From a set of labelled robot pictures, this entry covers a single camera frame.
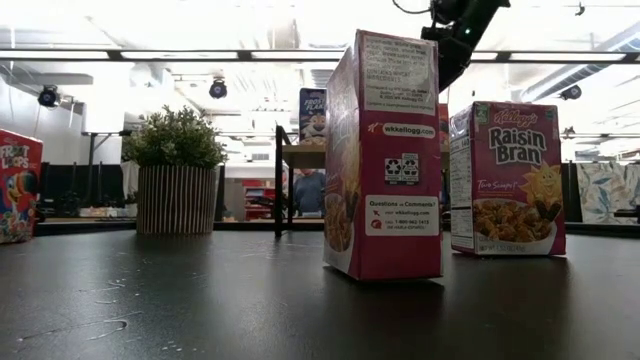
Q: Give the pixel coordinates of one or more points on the black ceiling spotlight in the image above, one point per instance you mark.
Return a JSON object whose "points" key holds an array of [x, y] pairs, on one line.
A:
{"points": [[571, 92], [218, 89], [47, 96]]}

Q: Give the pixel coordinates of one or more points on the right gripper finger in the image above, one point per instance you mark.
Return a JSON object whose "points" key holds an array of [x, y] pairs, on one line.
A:
{"points": [[447, 75]]}

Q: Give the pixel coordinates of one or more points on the black aluminium table frame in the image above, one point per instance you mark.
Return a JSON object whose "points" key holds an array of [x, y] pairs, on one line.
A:
{"points": [[250, 226]]}

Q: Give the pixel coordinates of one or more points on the Frosted Flakes cereal box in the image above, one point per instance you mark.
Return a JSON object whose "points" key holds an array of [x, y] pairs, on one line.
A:
{"points": [[312, 117]]}

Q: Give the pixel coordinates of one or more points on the red background shelving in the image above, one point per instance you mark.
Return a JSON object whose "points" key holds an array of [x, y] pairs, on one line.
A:
{"points": [[260, 200]]}

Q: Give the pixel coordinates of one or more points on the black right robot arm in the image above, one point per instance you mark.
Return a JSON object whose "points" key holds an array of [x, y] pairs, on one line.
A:
{"points": [[480, 15]]}

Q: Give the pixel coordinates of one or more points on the wooden shelf with black frame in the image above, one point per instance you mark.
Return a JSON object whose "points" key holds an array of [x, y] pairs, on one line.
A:
{"points": [[278, 190]]}

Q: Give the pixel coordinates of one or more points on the Raisin Bran cereal box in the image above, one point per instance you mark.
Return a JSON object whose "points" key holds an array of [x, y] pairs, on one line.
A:
{"points": [[395, 200], [515, 190]]}

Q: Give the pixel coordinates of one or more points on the green plant in striped pot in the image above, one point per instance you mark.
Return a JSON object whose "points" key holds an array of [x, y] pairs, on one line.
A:
{"points": [[175, 200]]}

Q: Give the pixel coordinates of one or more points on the person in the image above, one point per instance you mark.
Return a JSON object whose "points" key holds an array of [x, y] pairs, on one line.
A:
{"points": [[310, 192]]}

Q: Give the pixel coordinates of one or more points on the black room divider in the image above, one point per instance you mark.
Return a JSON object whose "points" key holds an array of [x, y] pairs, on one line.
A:
{"points": [[572, 192], [75, 185]]}

